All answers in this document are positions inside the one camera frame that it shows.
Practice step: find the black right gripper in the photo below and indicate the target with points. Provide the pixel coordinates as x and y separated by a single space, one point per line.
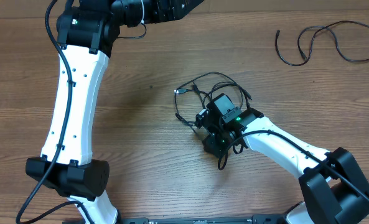
213 145

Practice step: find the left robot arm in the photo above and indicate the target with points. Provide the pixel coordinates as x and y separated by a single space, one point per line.
84 42

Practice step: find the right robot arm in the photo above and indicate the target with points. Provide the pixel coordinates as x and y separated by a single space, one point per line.
334 188

